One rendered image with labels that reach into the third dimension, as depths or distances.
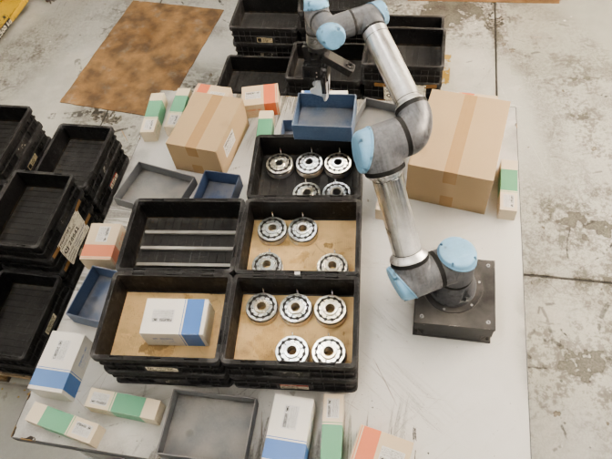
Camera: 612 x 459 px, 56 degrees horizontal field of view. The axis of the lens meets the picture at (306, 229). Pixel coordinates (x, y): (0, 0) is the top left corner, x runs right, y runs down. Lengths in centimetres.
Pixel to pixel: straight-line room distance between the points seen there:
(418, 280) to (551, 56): 257
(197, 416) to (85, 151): 172
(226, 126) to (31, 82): 231
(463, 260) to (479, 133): 65
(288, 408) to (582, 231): 191
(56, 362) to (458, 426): 129
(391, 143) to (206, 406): 101
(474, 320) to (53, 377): 135
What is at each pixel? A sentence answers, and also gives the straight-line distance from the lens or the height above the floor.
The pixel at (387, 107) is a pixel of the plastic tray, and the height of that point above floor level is 72.
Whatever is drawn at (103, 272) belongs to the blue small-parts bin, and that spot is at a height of 73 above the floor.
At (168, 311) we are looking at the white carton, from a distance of 187.
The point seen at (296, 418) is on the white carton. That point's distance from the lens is 180.
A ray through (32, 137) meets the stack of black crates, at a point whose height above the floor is 49.
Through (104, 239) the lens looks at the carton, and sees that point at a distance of 229.
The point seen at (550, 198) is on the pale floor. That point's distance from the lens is 327.
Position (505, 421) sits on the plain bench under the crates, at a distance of 193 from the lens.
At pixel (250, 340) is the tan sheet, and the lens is 186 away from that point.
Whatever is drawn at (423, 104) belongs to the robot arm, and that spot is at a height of 137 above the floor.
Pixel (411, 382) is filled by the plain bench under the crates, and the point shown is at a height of 70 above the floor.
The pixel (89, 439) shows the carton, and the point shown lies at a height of 76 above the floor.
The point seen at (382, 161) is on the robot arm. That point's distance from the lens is 158.
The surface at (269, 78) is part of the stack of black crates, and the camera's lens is 345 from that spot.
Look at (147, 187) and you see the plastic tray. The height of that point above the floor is 70.
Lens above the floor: 251
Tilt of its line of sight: 56 degrees down
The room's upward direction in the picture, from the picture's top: 9 degrees counter-clockwise
